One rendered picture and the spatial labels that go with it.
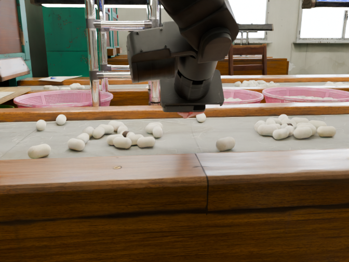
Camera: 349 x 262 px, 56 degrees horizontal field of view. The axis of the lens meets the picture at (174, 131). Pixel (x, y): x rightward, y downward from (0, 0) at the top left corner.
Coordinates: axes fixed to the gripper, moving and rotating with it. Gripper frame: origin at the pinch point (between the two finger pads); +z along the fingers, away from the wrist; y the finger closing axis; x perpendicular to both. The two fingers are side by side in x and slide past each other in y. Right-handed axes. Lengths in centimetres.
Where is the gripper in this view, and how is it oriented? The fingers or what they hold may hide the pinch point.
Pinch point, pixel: (185, 113)
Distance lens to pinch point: 62.0
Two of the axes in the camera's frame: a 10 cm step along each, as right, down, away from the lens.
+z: -0.8, 4.4, 9.0
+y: -9.9, 0.3, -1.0
